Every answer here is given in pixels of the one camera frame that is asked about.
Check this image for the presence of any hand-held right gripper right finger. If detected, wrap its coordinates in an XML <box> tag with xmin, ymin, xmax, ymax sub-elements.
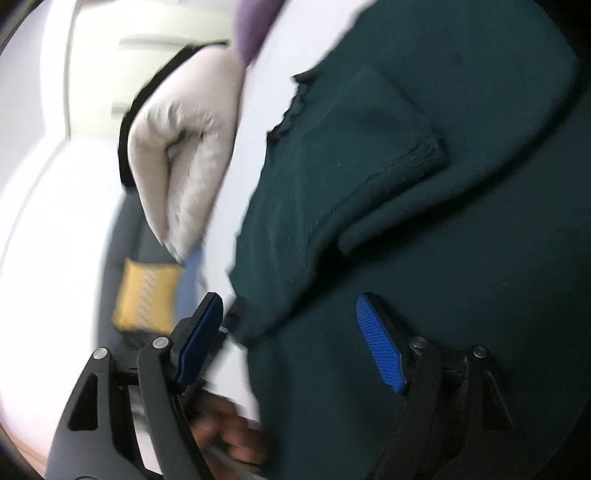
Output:
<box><xmin>355</xmin><ymin>292</ymin><xmax>515</xmax><ymax>480</ymax></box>

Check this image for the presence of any white wardrobe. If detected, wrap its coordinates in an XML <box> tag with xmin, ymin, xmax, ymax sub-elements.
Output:
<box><xmin>65</xmin><ymin>0</ymin><xmax>241</xmax><ymax>139</ymax></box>

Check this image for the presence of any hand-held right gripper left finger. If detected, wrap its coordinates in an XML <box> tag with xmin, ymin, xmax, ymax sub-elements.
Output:
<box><xmin>46</xmin><ymin>292</ymin><xmax>227</xmax><ymax>480</ymax></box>

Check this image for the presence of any person's left hand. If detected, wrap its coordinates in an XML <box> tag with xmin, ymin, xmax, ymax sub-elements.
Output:
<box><xmin>189</xmin><ymin>397</ymin><xmax>273</xmax><ymax>467</ymax></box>

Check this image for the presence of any purple pillow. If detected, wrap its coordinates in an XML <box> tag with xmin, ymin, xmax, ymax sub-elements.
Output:
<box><xmin>233</xmin><ymin>0</ymin><xmax>287</xmax><ymax>68</ymax></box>

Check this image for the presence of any bed with white sheet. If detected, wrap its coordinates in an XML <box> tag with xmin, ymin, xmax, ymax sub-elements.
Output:
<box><xmin>185</xmin><ymin>0</ymin><xmax>384</xmax><ymax>425</ymax></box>

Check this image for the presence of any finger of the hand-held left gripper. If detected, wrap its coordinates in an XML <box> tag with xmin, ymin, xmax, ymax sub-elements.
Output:
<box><xmin>217</xmin><ymin>298</ymin><xmax>247</xmax><ymax>344</ymax></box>

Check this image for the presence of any blue pillow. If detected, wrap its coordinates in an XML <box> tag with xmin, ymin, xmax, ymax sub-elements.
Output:
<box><xmin>175</xmin><ymin>249</ymin><xmax>208</xmax><ymax>324</ymax></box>

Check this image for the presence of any dark green knit garment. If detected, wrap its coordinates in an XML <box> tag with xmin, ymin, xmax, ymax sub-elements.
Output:
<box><xmin>228</xmin><ymin>0</ymin><xmax>591</xmax><ymax>480</ymax></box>

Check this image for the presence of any grey upholstered headboard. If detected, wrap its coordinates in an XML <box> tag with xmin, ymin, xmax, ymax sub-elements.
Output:
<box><xmin>104</xmin><ymin>194</ymin><xmax>185</xmax><ymax>352</ymax></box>

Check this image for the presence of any black blanket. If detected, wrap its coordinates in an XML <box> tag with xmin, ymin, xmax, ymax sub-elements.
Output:
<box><xmin>117</xmin><ymin>44</ymin><xmax>204</xmax><ymax>190</ymax></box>

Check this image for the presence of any beige folded quilt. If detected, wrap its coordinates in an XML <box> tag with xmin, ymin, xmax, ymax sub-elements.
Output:
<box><xmin>127</xmin><ymin>46</ymin><xmax>245</xmax><ymax>264</ymax></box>

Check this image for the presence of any yellow patterned pillow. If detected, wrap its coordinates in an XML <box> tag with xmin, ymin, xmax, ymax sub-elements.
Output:
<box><xmin>113</xmin><ymin>258</ymin><xmax>183</xmax><ymax>333</ymax></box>

